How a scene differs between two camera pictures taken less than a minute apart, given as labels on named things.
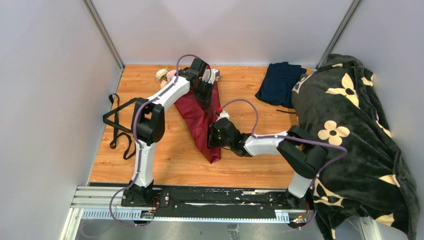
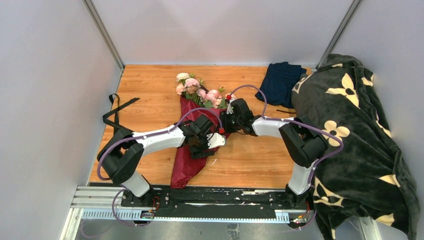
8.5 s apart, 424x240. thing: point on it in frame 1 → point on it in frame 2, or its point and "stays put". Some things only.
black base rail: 188,202 stays put
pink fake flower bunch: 165,75 → 189,87
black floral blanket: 368,173 stays put
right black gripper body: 215,139 → 230,122
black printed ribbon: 113,143 stays put
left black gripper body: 204,91 → 201,145
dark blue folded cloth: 277,87 stays put
